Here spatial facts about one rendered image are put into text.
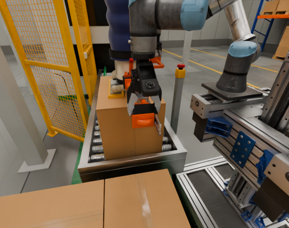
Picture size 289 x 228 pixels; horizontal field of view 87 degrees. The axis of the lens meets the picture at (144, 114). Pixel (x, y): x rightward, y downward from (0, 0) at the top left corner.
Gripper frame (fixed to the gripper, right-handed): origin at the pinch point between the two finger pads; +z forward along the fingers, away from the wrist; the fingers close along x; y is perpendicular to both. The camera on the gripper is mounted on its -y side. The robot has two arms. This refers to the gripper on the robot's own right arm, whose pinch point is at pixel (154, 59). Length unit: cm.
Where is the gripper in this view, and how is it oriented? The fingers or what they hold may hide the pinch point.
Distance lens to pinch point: 142.0
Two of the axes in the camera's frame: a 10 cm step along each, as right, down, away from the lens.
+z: 0.0, 8.6, 5.2
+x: 9.8, -0.9, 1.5
